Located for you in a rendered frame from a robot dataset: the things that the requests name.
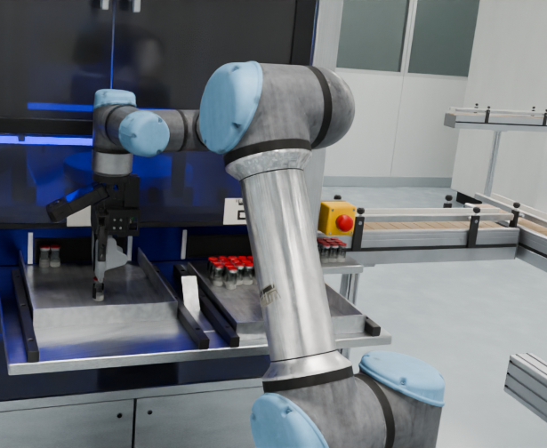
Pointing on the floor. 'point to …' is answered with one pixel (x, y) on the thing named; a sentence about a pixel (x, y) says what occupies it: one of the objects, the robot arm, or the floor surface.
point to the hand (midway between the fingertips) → (96, 274)
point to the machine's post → (333, 17)
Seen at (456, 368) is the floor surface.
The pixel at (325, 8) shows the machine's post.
